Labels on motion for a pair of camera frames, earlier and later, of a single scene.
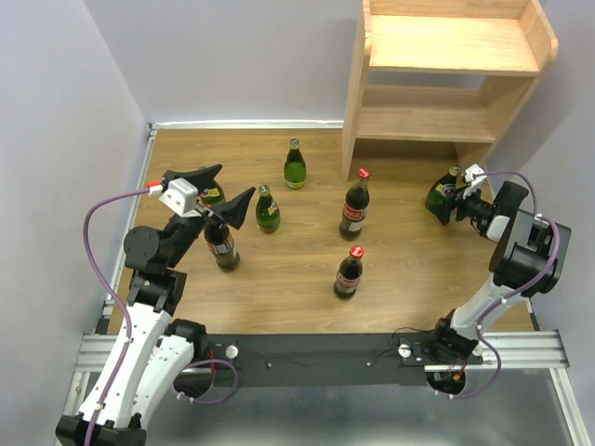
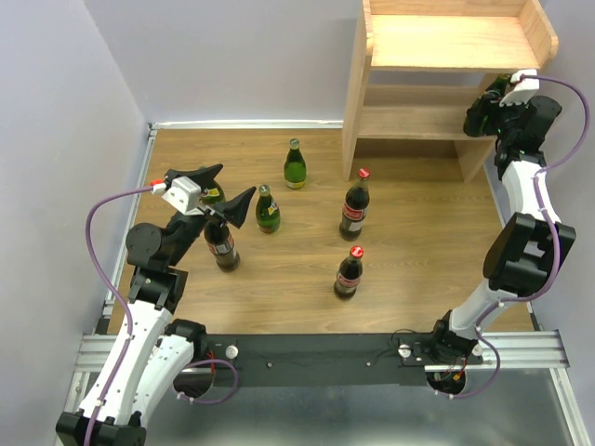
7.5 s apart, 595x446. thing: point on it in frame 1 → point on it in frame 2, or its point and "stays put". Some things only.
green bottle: (214, 195) stays put
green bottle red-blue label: (441, 193) → (480, 119)
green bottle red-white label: (268, 213) stays put
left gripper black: (232, 212) stays put
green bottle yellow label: (295, 166) stays put
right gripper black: (459, 203) → (517, 109)
